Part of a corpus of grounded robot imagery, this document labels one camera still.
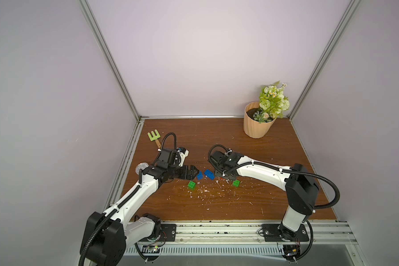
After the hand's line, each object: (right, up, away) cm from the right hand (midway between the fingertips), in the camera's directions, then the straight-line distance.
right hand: (220, 171), depth 85 cm
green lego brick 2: (+9, -7, +2) cm, 11 cm away
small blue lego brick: (-11, -3, +3) cm, 12 cm away
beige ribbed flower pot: (+21, +23, +15) cm, 35 cm away
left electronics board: (-32, -31, -14) cm, 47 cm away
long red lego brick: (+2, -5, +4) cm, 7 cm away
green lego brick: (-15, -7, -1) cm, 17 cm away
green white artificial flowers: (+30, +37, +5) cm, 48 cm away
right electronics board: (+30, -31, -15) cm, 46 cm away
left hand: (-14, +2, -4) cm, 15 cm away
